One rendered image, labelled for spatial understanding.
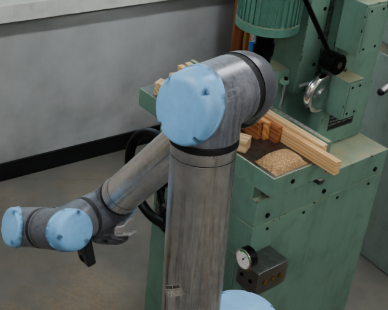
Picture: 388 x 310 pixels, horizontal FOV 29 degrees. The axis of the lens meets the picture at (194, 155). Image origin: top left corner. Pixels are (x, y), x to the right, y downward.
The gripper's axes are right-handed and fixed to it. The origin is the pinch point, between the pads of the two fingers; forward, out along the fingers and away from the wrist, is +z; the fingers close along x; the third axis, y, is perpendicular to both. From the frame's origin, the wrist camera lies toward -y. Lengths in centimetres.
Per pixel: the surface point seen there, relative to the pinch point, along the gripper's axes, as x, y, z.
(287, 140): -4, 32, 40
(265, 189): -13.0, 20.7, 28.2
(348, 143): -1, 32, 76
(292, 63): 7, 51, 43
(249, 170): -6.1, 22.6, 27.4
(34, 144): 143, -39, 66
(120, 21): 139, 26, 87
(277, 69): 8, 48, 40
